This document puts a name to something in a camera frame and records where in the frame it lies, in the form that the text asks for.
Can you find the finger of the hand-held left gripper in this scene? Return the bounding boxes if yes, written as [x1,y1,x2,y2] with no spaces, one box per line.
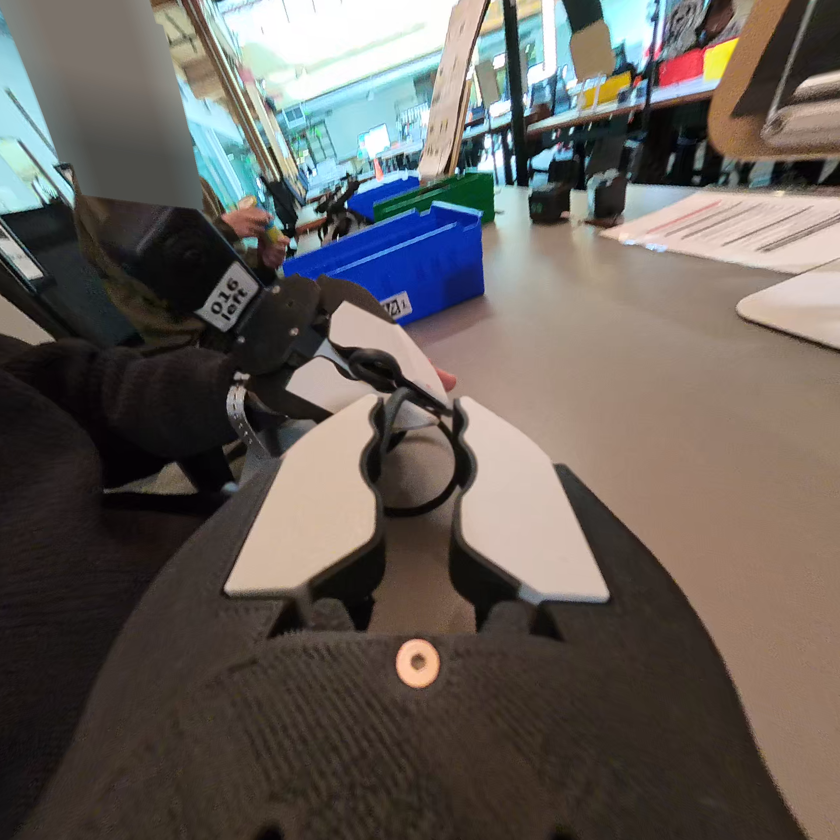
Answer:
[287,357,441,431]
[329,302,450,395]

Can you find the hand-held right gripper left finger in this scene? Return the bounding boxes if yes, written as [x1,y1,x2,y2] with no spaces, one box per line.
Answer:
[224,397,384,602]

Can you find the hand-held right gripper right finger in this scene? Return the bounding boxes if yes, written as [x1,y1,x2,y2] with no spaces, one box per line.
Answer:
[449,397,611,607]

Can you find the black cable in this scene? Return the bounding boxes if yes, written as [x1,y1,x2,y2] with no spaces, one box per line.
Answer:
[344,344,475,518]

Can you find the person's left forearm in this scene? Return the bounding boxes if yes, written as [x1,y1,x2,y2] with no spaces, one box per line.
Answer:
[0,334,252,840]

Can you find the blue bin with sticker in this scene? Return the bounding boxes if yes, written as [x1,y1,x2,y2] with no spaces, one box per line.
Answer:
[281,200,488,326]

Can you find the metal wristwatch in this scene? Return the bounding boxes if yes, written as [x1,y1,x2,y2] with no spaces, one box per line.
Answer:
[225,374,274,463]

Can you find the plain blue bin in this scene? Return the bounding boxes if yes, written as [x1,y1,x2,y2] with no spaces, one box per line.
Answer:
[347,174,422,225]

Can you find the green storage bin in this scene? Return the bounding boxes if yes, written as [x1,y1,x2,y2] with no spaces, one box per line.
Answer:
[371,170,498,225]

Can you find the black device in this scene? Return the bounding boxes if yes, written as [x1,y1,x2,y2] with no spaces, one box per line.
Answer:
[583,163,632,221]
[527,180,574,225]

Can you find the brown cardboard board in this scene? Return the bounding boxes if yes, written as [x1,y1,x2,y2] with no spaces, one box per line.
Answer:
[419,0,490,182]

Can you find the black metal pole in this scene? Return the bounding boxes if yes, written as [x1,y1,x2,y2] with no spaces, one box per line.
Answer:
[500,0,530,186]

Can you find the small yellow bin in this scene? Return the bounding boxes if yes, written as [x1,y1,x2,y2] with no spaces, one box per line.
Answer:
[701,36,740,81]
[577,71,635,110]

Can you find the white stand base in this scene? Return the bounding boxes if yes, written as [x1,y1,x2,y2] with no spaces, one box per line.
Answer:
[734,258,840,353]

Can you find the printed paper sheets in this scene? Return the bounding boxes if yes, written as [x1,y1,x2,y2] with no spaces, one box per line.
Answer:
[600,189,840,275]

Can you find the red bin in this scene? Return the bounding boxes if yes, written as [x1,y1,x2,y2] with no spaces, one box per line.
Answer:
[655,45,711,88]

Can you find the black handled tool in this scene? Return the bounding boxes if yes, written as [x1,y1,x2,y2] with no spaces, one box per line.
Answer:
[314,176,363,245]

